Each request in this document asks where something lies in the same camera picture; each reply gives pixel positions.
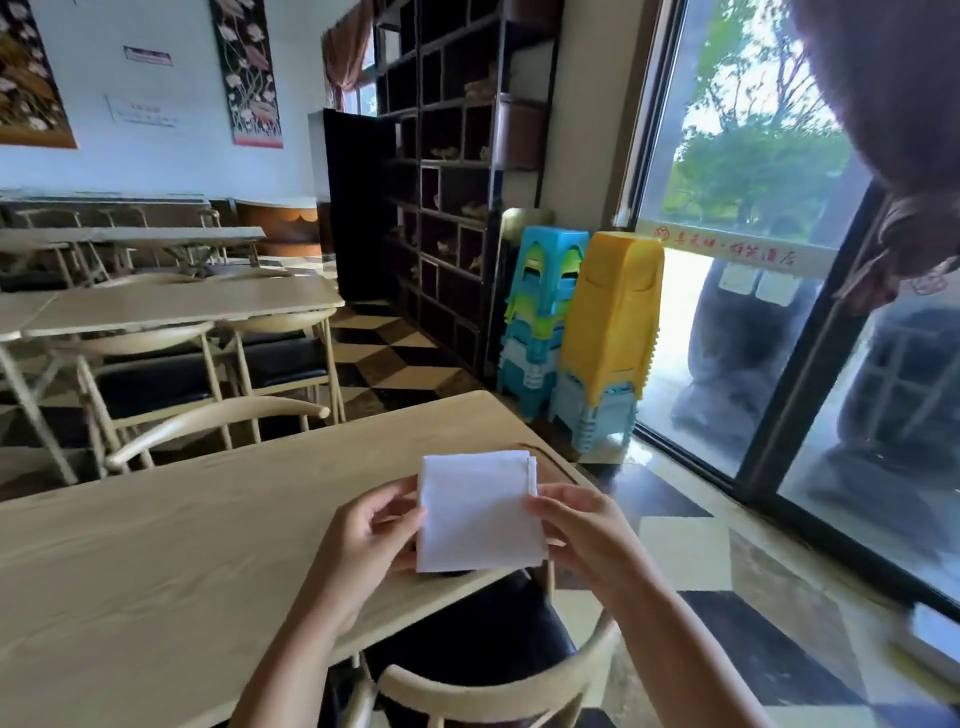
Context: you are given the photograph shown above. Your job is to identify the person's left hand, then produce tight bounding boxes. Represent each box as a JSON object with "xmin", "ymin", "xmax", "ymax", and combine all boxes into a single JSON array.
[{"xmin": 306, "ymin": 475, "xmax": 429, "ymax": 640}]

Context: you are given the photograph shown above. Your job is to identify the person's right hand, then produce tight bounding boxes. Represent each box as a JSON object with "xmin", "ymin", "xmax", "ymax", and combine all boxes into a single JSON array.
[{"xmin": 524, "ymin": 483, "xmax": 663, "ymax": 606}]

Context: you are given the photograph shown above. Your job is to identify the white napkin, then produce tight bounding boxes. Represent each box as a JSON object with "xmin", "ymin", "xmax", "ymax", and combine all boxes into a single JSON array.
[{"xmin": 415, "ymin": 449, "xmax": 549, "ymax": 575}]

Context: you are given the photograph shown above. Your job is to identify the person's left forearm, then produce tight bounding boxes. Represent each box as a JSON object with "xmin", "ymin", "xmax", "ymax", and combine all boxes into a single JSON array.
[{"xmin": 227, "ymin": 592, "xmax": 363, "ymax": 728}]

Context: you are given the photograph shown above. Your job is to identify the person's right forearm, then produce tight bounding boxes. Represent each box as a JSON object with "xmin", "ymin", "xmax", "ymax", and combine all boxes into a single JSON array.
[{"xmin": 611, "ymin": 566, "xmax": 775, "ymax": 728}]

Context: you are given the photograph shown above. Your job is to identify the wooden chair with black seat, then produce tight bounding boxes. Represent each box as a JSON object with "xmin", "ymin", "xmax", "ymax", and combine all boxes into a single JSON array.
[
  {"xmin": 216, "ymin": 307, "xmax": 348, "ymax": 444},
  {"xmin": 336, "ymin": 562, "xmax": 624, "ymax": 728},
  {"xmin": 103, "ymin": 396, "xmax": 332, "ymax": 475},
  {"xmin": 73, "ymin": 321, "xmax": 234, "ymax": 455}
]

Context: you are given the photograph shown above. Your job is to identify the stack of blue green stools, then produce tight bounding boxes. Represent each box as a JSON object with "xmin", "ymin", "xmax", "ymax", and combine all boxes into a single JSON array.
[{"xmin": 495, "ymin": 225, "xmax": 591, "ymax": 423}]

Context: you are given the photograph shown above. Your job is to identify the stack of yellow plastic stools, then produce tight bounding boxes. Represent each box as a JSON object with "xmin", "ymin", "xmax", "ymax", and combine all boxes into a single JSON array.
[{"xmin": 549, "ymin": 230, "xmax": 666, "ymax": 454}]

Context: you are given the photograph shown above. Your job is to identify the brown curved counter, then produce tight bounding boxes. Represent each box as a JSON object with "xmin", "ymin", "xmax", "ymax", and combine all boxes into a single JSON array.
[{"xmin": 234, "ymin": 198, "xmax": 325, "ymax": 260}]

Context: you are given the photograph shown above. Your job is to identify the light wooden dining table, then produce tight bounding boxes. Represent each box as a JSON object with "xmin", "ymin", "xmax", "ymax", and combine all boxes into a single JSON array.
[
  {"xmin": 0, "ymin": 274, "xmax": 346, "ymax": 487},
  {"xmin": 0, "ymin": 225, "xmax": 267, "ymax": 286}
]

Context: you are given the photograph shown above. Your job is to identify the black cabinet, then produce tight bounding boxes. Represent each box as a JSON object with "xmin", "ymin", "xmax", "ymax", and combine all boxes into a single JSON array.
[{"xmin": 322, "ymin": 108, "xmax": 399, "ymax": 303}]

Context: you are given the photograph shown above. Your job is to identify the white window sticker strip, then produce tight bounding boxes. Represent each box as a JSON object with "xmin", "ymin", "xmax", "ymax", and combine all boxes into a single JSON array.
[{"xmin": 636, "ymin": 219, "xmax": 840, "ymax": 280}]

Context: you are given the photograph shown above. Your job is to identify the dark wooden shelf unit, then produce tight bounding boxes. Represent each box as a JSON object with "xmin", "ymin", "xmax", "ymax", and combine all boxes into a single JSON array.
[{"xmin": 372, "ymin": 0, "xmax": 565, "ymax": 380}]

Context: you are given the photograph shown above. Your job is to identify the brown curtain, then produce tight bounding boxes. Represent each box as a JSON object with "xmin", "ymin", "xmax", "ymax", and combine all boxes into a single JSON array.
[{"xmin": 321, "ymin": 0, "xmax": 376, "ymax": 93}]

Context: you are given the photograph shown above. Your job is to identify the black window frame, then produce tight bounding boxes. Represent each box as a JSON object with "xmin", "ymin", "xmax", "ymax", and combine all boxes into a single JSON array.
[{"xmin": 613, "ymin": 0, "xmax": 960, "ymax": 624}]

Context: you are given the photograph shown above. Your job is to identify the flower wall poster with dark ground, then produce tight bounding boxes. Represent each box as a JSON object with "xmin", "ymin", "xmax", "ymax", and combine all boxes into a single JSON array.
[{"xmin": 209, "ymin": 0, "xmax": 285, "ymax": 150}]

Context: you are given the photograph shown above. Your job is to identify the white wall notice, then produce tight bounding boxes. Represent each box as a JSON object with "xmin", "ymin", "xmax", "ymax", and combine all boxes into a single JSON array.
[{"xmin": 104, "ymin": 93, "xmax": 182, "ymax": 129}]

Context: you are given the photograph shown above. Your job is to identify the golden floral wall poster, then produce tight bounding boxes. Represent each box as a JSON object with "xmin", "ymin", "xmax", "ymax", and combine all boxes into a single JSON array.
[{"xmin": 0, "ymin": 0, "xmax": 78, "ymax": 150}]

